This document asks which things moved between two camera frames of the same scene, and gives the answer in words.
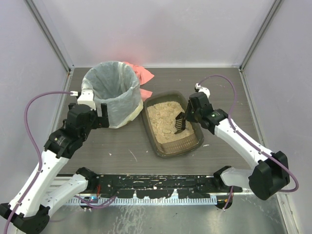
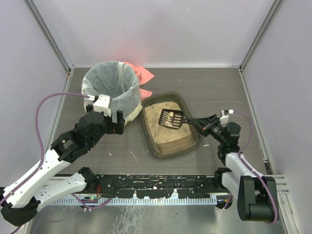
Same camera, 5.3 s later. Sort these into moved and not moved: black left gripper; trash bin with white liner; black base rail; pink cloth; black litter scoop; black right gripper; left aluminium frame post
Moved: black litter scoop; black right gripper; black left gripper
Not moved: pink cloth; black base rail; trash bin with white liner; left aluminium frame post
